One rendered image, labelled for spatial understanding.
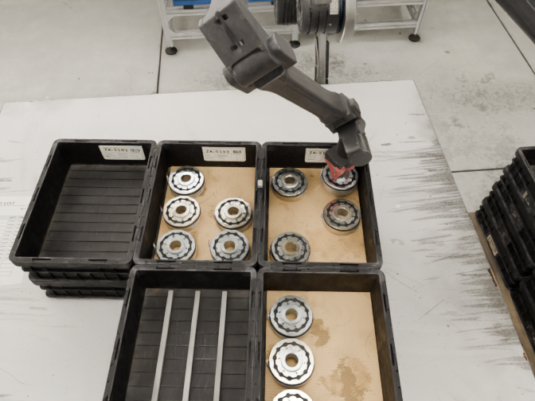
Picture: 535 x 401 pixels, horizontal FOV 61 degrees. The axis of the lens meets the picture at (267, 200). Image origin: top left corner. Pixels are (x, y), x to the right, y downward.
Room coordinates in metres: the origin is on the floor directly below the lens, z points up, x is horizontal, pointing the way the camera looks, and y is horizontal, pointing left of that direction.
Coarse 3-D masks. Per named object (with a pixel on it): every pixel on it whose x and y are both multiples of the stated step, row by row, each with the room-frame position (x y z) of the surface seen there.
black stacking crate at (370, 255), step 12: (276, 156) 0.87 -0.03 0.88; (288, 156) 0.87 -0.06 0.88; (300, 156) 0.87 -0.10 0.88; (312, 168) 0.87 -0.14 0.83; (360, 168) 0.82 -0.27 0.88; (360, 180) 0.79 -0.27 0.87; (360, 192) 0.76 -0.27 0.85; (360, 204) 0.73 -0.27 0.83; (264, 240) 0.58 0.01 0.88; (372, 240) 0.57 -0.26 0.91; (264, 252) 0.57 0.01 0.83; (372, 252) 0.54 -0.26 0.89
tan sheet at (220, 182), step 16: (208, 176) 0.83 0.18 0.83; (224, 176) 0.83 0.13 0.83; (240, 176) 0.83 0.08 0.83; (208, 192) 0.77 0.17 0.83; (224, 192) 0.77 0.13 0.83; (240, 192) 0.77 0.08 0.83; (208, 208) 0.72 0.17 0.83; (208, 224) 0.66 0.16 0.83; (208, 240) 0.61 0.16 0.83; (208, 256) 0.56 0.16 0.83
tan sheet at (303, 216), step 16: (272, 176) 0.83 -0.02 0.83; (320, 192) 0.77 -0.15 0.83; (352, 192) 0.77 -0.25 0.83; (272, 208) 0.72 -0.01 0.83; (288, 208) 0.72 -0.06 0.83; (304, 208) 0.72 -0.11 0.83; (320, 208) 0.72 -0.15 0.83; (272, 224) 0.66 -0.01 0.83; (288, 224) 0.66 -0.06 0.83; (304, 224) 0.66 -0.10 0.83; (320, 224) 0.66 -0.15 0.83; (272, 240) 0.61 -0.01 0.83; (320, 240) 0.61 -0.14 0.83; (336, 240) 0.61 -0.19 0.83; (352, 240) 0.61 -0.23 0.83; (320, 256) 0.56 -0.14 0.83; (336, 256) 0.56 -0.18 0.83; (352, 256) 0.56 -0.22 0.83
